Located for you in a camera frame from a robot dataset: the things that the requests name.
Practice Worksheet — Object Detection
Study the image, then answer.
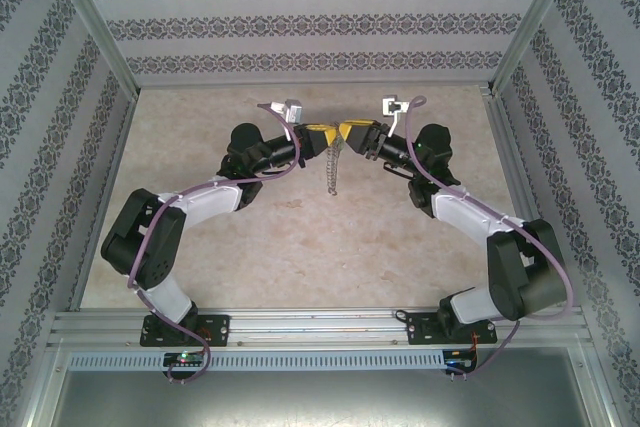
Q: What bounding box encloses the grey metal sheet panel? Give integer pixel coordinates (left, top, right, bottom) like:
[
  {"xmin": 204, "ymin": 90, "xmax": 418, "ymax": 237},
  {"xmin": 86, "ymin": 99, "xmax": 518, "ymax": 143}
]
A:
[{"xmin": 49, "ymin": 346, "xmax": 614, "ymax": 427}]

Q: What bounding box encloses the aluminium back frame rail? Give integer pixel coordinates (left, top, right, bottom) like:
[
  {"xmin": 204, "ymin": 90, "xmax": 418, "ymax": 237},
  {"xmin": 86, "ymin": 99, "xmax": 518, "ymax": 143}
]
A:
[{"xmin": 135, "ymin": 82, "xmax": 496, "ymax": 93}]

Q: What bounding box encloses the aluminium side frame rail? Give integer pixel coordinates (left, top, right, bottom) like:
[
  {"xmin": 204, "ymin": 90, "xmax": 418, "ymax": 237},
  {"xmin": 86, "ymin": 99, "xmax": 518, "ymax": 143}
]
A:
[
  {"xmin": 480, "ymin": 88, "xmax": 584, "ymax": 309},
  {"xmin": 67, "ymin": 95, "xmax": 139, "ymax": 313}
]

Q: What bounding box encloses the aluminium corner post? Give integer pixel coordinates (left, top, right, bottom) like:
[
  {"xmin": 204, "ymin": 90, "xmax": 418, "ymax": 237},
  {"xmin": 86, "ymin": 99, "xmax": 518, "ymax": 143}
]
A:
[
  {"xmin": 489, "ymin": 0, "xmax": 585, "ymax": 97},
  {"xmin": 39, "ymin": 0, "xmax": 141, "ymax": 101}
]

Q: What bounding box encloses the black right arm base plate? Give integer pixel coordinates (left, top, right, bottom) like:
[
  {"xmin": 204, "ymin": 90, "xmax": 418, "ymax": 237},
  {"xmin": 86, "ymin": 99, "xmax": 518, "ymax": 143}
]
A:
[{"xmin": 407, "ymin": 311, "xmax": 499, "ymax": 347}]

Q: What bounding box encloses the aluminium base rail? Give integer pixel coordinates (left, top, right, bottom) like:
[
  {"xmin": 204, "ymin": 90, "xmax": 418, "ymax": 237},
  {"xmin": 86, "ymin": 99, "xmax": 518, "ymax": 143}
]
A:
[{"xmin": 48, "ymin": 309, "xmax": 587, "ymax": 348}]

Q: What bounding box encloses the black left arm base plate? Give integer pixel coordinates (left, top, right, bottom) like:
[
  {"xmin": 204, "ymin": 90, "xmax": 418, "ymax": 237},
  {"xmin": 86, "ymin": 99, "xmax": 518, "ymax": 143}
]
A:
[{"xmin": 139, "ymin": 314, "xmax": 232, "ymax": 348}]

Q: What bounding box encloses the slotted grey cable duct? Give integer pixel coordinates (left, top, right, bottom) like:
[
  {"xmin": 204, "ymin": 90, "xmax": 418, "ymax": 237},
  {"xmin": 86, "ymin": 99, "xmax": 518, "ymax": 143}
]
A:
[{"xmin": 67, "ymin": 350, "xmax": 446, "ymax": 371}]

